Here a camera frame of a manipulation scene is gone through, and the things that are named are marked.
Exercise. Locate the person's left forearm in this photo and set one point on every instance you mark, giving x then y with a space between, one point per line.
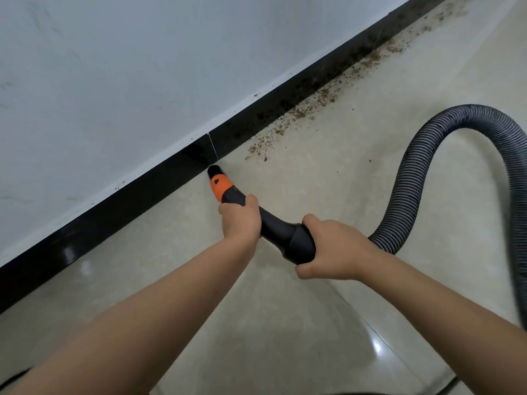
156 312

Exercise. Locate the person's right forearm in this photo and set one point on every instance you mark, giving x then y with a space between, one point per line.
448 324

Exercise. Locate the black skirting board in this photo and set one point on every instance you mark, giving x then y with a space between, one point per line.
123 206

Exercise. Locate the scattered brown dirt crumbs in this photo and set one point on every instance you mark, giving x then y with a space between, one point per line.
298 113

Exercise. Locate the person's right thumb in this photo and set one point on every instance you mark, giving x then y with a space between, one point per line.
305 271

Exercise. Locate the person's left hand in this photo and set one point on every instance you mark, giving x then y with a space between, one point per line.
241 224

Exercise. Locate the person's right hand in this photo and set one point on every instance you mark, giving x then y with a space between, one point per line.
339 250

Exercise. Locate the person's left thumb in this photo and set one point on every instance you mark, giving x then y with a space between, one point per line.
252 201

